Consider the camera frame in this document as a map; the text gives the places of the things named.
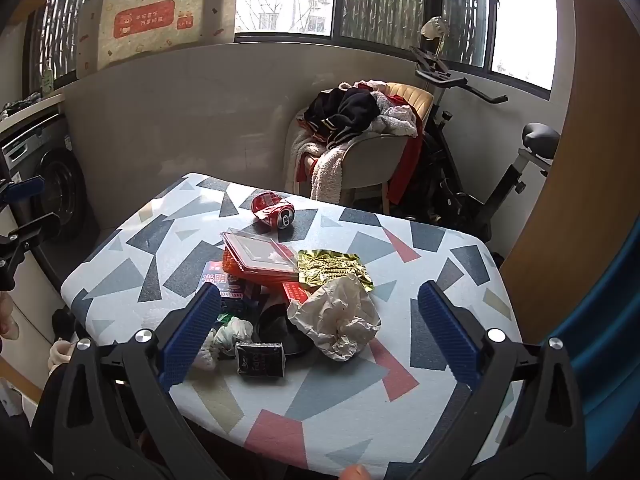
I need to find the blue ice cream box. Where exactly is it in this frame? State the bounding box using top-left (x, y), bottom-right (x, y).
top-left (199, 260), bottom-right (263, 311)

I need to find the white paper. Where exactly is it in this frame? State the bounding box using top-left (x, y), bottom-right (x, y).
top-left (286, 274), bottom-right (382, 362)

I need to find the clear plastic box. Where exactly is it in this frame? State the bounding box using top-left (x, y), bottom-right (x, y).
top-left (221, 228), bottom-right (298, 277)

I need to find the black exercise bike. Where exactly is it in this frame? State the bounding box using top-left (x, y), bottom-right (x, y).
top-left (385, 45), bottom-right (561, 251)

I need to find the grey washing machine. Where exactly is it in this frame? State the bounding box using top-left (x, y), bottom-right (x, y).
top-left (0, 112), bottom-right (88, 256)

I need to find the blue plastic bin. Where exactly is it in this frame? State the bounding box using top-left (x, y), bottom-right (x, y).
top-left (545, 230), bottom-right (640, 476)

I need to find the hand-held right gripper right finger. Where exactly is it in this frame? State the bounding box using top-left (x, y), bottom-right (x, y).
top-left (417, 280), bottom-right (588, 480)

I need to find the red garment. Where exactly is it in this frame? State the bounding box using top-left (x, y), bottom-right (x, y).
top-left (387, 135), bottom-right (426, 206)

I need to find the black plastic bowl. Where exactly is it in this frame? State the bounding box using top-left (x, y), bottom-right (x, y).
top-left (254, 302), bottom-right (316, 358)

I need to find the crushed red can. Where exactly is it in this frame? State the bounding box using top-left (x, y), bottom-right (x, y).
top-left (250, 191), bottom-right (296, 230)

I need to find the black slipper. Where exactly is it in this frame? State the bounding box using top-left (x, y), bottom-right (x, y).
top-left (50, 307), bottom-right (76, 341)

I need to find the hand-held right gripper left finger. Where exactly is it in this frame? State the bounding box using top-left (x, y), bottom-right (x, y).
top-left (50, 282), bottom-right (223, 480)

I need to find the white fleece garment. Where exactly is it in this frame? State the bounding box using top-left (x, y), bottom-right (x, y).
top-left (285, 95), bottom-right (418, 203)

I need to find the small black packet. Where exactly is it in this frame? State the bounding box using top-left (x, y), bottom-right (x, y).
top-left (235, 341), bottom-right (287, 380)

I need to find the gold foil wrapper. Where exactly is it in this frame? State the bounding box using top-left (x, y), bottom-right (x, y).
top-left (297, 249), bottom-right (376, 293)

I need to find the small red box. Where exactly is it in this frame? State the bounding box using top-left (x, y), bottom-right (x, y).
top-left (281, 280), bottom-right (311, 306)

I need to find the window with dark frame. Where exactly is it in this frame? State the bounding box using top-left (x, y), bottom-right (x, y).
top-left (30, 0), bottom-right (556, 101)

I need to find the beige chair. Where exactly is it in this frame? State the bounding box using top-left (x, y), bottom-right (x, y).
top-left (285, 81), bottom-right (436, 216)

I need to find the white plastic bag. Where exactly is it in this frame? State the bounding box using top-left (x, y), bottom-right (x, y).
top-left (192, 315), bottom-right (255, 371)

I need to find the dark cloth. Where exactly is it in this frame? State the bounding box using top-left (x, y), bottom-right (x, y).
top-left (0, 91), bottom-right (43, 118)

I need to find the white countertop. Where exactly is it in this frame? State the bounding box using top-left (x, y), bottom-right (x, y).
top-left (0, 91), bottom-right (66, 133)

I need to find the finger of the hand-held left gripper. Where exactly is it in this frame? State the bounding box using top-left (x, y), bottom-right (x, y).
top-left (0, 212), bottom-right (62, 291)
top-left (0, 177), bottom-right (46, 208)

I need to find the pale pink slipper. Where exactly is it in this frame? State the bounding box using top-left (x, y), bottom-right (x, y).
top-left (47, 339), bottom-right (76, 376)

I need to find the person's left hand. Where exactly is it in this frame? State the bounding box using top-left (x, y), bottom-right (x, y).
top-left (0, 290), bottom-right (21, 338)

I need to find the wooden cabinet panel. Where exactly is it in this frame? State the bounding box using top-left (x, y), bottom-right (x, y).
top-left (500, 0), bottom-right (640, 331)

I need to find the beige printed cardboard sheet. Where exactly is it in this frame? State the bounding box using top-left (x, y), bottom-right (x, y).
top-left (75, 0), bottom-right (241, 73)

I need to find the black jacket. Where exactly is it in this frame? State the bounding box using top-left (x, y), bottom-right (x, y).
top-left (304, 87), bottom-right (383, 151)

